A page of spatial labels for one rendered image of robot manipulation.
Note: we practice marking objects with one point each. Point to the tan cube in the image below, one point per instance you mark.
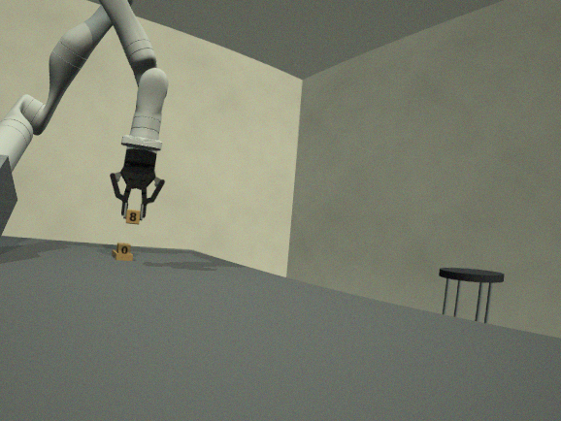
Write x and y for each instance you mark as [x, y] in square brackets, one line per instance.
[123, 248]
[133, 216]

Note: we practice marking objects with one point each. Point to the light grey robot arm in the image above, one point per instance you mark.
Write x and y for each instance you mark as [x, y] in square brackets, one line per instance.
[66, 60]

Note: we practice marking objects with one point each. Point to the tan rectangular tray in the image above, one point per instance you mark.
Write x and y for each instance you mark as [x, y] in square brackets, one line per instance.
[122, 257]

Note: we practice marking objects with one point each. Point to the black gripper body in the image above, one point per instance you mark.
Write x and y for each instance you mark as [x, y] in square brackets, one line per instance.
[139, 161]

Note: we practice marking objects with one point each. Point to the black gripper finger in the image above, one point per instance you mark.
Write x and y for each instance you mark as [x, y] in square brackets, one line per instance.
[158, 184]
[124, 198]

